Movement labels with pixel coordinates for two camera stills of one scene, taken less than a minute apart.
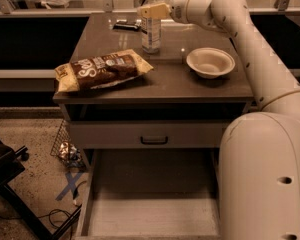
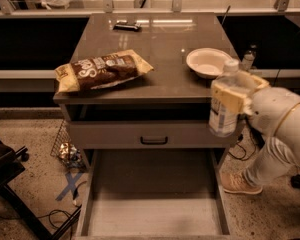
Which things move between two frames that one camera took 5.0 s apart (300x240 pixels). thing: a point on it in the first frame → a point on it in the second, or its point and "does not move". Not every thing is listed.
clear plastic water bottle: x=151 y=27 → x=223 y=122
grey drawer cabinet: x=153 y=173 does not move
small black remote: x=124 y=25 does not move
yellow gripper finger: x=157 y=11 → x=233 y=98
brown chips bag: x=101 y=70 does not move
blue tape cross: x=72 y=180 does not move
